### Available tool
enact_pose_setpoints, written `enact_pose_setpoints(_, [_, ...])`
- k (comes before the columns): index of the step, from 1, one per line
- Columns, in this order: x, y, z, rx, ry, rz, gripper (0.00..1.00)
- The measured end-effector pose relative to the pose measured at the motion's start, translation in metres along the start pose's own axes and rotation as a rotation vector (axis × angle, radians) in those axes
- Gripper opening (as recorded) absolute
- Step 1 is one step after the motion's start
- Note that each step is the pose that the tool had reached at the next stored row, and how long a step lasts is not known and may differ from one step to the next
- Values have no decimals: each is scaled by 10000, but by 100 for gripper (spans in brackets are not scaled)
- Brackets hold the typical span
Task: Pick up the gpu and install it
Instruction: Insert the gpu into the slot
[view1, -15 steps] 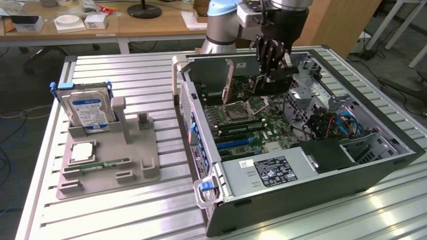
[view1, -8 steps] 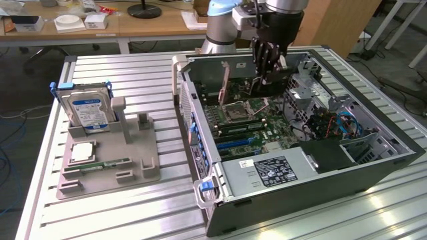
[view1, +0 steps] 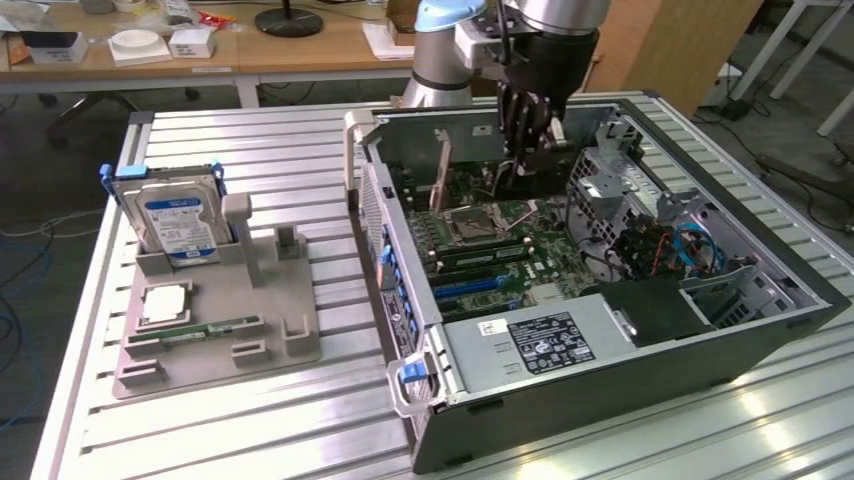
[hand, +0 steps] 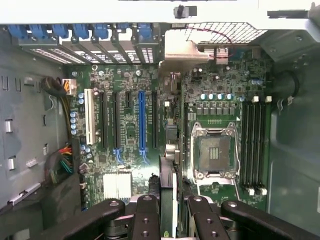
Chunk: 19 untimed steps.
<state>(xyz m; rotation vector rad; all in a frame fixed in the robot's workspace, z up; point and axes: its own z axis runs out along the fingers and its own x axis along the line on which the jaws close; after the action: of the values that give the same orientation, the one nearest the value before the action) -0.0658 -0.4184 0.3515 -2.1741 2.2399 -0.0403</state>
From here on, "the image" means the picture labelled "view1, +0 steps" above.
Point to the grey cup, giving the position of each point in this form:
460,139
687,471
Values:
96,6

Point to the black installed RAM stick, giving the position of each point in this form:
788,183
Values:
480,255

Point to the green RAM stick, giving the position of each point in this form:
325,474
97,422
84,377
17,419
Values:
193,331

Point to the black power adapter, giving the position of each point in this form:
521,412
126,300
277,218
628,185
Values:
735,110

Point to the silver CPU chip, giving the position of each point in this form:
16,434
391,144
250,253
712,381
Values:
162,305

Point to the wooden cabinet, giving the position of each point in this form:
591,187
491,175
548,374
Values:
667,50

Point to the red packet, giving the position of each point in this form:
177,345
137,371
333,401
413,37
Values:
216,21

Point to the hard disk in blue caddy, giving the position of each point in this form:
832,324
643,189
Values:
173,225

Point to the white round holder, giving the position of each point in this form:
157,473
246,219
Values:
136,47

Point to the metal socket cover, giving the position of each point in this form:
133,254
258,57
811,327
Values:
527,215

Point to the brown cardboard box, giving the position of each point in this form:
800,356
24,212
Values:
400,20

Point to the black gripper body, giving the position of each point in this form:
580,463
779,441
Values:
560,60

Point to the grey power supply unit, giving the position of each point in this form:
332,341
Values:
533,340

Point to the wooden desk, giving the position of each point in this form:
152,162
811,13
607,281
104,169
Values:
300,50

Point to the black round lamp base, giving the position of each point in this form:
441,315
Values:
288,22

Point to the white table frame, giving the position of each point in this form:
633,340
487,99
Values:
755,70

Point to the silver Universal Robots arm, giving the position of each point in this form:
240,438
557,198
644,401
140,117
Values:
433,60

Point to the small white labelled box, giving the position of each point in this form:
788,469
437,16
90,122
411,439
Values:
192,44

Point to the blue case latch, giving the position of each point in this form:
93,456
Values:
411,374

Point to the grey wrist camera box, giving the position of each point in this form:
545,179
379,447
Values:
476,47

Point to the white box with dark lid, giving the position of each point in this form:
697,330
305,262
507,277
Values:
53,50

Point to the green motherboard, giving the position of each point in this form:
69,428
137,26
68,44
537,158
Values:
547,260

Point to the white paper stack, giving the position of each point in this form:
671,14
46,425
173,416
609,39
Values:
387,42

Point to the CPU socket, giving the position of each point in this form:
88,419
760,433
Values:
469,225

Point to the grey printed parts rack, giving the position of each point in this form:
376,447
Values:
220,297

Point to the graphics card with metal bracket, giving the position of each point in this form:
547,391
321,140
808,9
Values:
536,185

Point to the open black PC case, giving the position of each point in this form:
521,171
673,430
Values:
600,400

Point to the grey metal disk bay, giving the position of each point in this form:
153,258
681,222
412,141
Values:
740,295

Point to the perforated metal drive cage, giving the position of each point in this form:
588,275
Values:
600,210

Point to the black power connector bundle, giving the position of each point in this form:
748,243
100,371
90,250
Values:
636,250

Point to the black plastic air shroud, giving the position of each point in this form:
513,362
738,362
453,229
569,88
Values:
653,310

